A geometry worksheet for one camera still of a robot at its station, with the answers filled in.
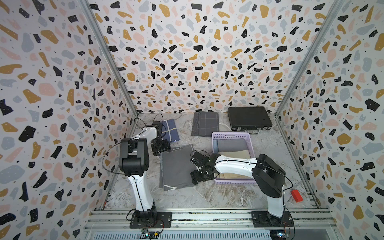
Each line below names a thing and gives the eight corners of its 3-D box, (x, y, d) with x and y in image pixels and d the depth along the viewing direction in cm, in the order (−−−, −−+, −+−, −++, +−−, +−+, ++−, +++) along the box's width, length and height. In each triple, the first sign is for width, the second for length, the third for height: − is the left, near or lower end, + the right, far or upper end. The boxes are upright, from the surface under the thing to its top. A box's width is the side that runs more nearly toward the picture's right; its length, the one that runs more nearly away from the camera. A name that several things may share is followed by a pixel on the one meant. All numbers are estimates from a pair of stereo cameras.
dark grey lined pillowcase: (191, 136, 110) (191, 134, 108) (192, 113, 126) (192, 111, 124) (220, 136, 110) (220, 134, 108) (217, 113, 126) (218, 111, 124)
